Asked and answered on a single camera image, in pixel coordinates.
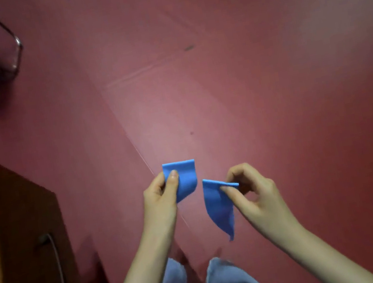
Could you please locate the person's left hand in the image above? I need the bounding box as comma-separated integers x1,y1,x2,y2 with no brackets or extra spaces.
135,169,190,241

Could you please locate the person's right hand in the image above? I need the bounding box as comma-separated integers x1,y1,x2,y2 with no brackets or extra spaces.
216,155,305,254

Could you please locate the blue resistance band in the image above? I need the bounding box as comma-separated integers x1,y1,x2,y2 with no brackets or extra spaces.
161,152,249,251

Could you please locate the wooden drawer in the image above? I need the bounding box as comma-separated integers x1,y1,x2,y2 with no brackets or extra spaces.
0,146,90,283

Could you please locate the black drawer handle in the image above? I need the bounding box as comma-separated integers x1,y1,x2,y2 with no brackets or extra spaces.
37,231,66,283

